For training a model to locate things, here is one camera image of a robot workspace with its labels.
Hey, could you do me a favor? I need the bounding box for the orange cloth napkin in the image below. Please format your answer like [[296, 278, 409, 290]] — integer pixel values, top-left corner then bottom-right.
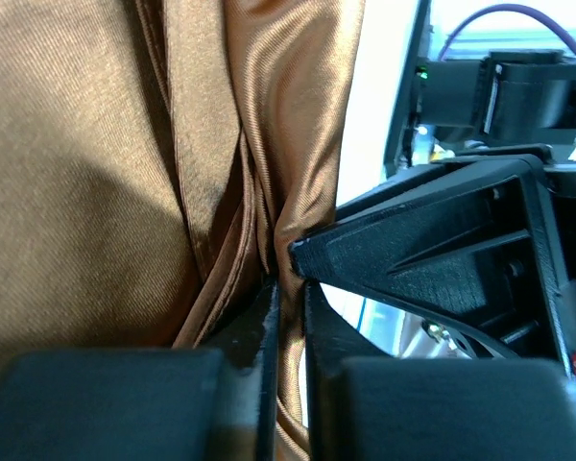
[[0, 1, 365, 460]]

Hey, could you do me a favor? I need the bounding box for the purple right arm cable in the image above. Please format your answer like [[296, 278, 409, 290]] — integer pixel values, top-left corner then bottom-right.
[[439, 2, 576, 61]]

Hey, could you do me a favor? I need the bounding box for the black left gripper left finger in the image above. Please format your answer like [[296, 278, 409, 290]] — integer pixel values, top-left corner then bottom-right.
[[0, 280, 279, 460]]

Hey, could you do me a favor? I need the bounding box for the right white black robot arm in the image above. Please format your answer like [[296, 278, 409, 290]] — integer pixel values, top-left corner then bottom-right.
[[290, 32, 576, 376]]

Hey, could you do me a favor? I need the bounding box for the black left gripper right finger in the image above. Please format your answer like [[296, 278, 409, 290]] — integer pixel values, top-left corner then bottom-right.
[[304, 283, 576, 460]]

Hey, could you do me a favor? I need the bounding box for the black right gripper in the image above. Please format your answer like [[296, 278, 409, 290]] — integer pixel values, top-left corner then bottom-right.
[[290, 155, 576, 376]]

